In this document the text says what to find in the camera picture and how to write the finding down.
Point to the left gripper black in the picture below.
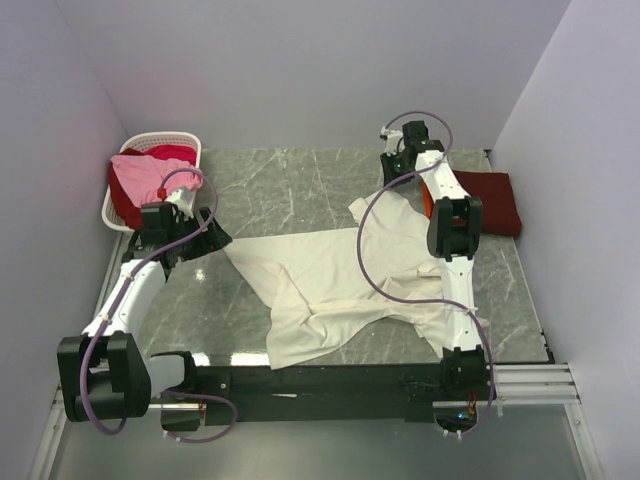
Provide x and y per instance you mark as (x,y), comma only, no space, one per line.
(213,239)

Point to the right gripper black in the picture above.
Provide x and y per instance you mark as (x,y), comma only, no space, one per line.
(387,175)

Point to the cream white t-shirt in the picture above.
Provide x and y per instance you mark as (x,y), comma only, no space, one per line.
(323,287)

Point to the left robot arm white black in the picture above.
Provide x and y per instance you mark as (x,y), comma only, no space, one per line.
(103,374)

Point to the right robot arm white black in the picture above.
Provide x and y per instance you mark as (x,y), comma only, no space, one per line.
(452,238)

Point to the folded orange t-shirt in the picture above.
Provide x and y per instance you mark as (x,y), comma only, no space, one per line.
(427,200)

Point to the red t-shirt in basket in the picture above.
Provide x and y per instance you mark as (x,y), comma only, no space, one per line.
(126,210)

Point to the pink t-shirt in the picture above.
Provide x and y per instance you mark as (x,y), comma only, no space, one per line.
(141,176)

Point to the white plastic laundry basket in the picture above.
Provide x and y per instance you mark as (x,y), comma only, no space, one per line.
(161,144)

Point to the folded maroon t-shirt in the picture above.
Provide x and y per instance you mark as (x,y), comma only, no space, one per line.
(494,189)

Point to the black base beam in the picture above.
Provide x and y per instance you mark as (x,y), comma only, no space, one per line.
(227,395)

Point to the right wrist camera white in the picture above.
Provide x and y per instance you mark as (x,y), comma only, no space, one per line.
(392,139)

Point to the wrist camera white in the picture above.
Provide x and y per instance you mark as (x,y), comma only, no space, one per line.
(182,198)
(392,139)

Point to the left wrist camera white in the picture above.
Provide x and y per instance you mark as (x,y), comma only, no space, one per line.
(182,198)

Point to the aluminium frame rail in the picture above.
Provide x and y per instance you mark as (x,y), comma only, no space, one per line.
(344,421)

